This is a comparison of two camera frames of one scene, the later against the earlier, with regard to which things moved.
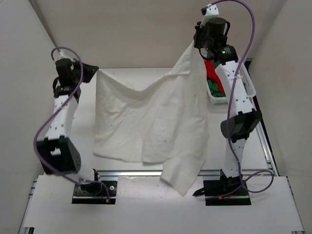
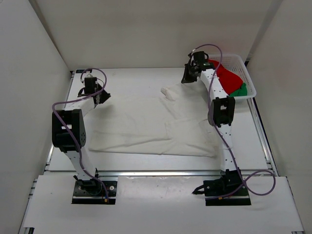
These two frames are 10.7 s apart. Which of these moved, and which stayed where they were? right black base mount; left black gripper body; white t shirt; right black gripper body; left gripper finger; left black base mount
Moved: white t shirt; right black gripper body; left gripper finger; left black gripper body
Stayed: right black base mount; left black base mount
